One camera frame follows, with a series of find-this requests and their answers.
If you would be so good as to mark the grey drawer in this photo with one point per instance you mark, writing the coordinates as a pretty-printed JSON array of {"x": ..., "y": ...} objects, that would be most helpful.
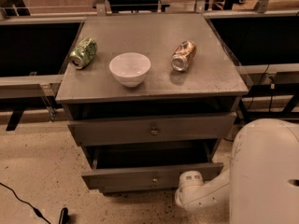
[
  {"x": 98, "y": 132},
  {"x": 145, "y": 166}
]

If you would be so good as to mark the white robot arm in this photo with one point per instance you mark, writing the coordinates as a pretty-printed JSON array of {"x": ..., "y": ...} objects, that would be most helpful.
[{"x": 261, "y": 184}]

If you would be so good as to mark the grey wooden drawer cabinet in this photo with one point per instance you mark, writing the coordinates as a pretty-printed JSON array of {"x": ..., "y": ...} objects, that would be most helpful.
[{"x": 210, "y": 84}]

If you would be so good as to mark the grey top drawer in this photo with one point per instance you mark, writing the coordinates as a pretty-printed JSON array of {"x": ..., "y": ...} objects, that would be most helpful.
[{"x": 98, "y": 132}]

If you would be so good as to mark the white ceramic bowl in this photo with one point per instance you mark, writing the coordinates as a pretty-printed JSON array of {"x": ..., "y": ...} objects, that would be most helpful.
[{"x": 130, "y": 68}]

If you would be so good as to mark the crushed orange soda can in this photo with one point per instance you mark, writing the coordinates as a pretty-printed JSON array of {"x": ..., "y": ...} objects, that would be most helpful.
[{"x": 183, "y": 55}]

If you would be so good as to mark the crushed green soda can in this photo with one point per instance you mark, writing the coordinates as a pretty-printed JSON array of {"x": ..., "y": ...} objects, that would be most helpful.
[{"x": 83, "y": 53}]

